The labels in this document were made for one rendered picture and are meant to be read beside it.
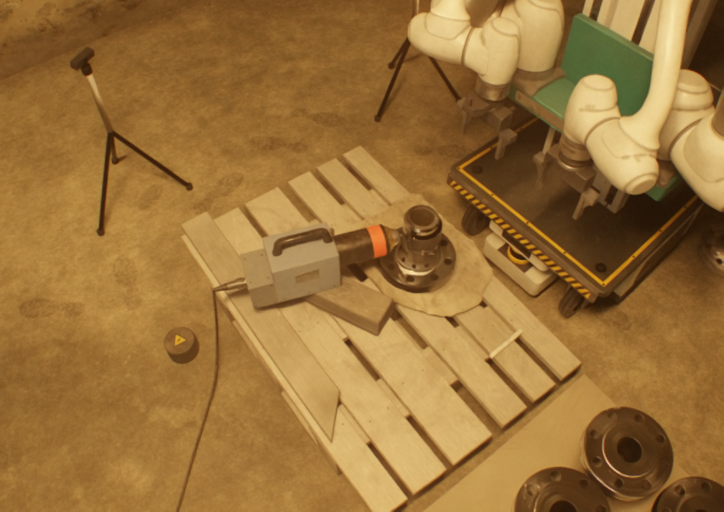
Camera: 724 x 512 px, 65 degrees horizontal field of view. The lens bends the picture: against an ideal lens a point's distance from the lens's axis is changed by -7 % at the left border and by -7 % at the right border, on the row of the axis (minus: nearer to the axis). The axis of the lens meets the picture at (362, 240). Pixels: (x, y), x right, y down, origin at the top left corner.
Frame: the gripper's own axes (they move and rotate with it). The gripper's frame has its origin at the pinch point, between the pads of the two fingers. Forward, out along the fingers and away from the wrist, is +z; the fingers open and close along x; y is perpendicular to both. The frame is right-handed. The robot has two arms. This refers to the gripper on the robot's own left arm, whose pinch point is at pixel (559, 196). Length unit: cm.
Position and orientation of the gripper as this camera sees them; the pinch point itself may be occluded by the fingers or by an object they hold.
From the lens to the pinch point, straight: 168.6
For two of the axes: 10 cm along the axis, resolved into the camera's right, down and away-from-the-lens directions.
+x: 6.4, 6.1, -4.7
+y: -7.7, 5.0, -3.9
